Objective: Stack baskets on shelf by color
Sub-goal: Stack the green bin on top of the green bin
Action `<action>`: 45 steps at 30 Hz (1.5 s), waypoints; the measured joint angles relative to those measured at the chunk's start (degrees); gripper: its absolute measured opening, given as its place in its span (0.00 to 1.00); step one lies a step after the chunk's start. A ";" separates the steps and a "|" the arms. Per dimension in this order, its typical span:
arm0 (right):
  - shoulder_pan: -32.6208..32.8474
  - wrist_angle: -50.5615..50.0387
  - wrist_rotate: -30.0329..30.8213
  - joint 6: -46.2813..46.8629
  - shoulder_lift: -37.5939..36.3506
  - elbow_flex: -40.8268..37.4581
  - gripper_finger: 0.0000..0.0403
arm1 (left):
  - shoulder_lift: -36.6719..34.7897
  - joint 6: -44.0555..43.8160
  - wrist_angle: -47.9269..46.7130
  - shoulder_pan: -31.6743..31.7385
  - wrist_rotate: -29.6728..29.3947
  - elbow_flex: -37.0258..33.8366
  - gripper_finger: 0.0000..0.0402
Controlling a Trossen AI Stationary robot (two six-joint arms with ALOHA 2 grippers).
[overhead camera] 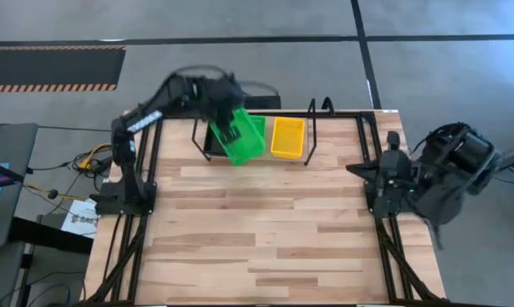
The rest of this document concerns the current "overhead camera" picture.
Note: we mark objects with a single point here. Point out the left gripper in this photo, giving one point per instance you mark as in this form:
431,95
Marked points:
222,98

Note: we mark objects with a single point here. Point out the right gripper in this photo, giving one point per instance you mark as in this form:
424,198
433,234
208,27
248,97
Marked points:
395,167

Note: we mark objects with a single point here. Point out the yellow plastic basket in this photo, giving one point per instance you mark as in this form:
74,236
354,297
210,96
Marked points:
287,138

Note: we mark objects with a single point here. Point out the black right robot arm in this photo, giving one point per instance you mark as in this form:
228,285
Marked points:
452,170

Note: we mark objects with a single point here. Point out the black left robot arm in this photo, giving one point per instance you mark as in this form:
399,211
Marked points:
128,170

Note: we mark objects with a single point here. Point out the black perforated floor plate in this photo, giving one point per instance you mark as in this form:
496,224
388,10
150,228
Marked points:
263,102

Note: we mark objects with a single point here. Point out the white printed paper sheet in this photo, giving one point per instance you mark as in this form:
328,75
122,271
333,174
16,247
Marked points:
79,221

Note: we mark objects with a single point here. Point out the black hazard-striped floor mat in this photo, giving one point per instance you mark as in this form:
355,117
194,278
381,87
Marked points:
52,68

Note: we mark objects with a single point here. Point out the black floor stand base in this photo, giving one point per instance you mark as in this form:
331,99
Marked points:
47,234

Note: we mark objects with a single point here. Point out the grey desk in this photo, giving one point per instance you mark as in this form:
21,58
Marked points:
9,140

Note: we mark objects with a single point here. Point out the computer monitor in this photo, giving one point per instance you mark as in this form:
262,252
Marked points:
1,168

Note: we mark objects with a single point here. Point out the black aluminium frame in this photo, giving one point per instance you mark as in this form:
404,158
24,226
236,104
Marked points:
346,114

